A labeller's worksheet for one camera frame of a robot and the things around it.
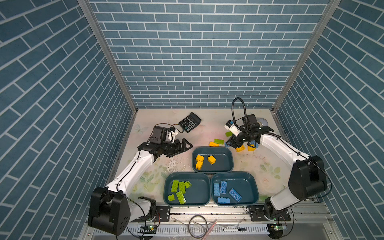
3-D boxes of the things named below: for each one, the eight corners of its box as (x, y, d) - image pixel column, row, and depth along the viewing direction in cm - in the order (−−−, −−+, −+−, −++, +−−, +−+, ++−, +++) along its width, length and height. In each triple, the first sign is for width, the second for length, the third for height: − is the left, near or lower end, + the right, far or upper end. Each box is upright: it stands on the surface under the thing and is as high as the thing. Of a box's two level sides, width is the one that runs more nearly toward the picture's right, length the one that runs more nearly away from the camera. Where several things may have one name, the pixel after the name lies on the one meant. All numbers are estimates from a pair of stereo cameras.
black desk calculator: (177, 125, 112) (177, 123, 110) (192, 114, 120) (191, 112, 118) (188, 133, 108) (187, 130, 106) (202, 121, 115) (202, 118, 113)
